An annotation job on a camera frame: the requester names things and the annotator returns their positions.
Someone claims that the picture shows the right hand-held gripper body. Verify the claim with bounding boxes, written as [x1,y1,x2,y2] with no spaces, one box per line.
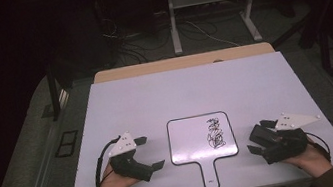
[255,107,327,166]

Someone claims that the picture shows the person's right hand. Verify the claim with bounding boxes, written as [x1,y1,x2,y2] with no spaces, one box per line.
[280,137,333,184]

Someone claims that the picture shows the wooden table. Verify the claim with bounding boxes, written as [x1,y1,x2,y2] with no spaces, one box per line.
[92,40,277,85]

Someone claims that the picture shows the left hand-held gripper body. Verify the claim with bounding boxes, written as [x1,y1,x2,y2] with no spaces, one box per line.
[105,128,156,187]

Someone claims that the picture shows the black floor cables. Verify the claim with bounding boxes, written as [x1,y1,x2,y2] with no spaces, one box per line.
[98,5,177,71]

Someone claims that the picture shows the left hand-held gripper black cable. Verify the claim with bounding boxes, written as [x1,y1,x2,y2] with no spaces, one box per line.
[88,134,130,187]

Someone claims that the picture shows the black eraser block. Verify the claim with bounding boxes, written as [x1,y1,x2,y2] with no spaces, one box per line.
[247,120,282,149]

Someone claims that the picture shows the small whiteboard with handle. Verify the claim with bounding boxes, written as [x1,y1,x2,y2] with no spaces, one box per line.
[164,108,246,187]

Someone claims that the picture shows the white floor cable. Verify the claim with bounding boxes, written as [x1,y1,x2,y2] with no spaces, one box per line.
[182,11,242,56]

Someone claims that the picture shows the person's left hand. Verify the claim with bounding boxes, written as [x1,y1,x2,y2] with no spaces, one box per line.
[88,158,142,187]

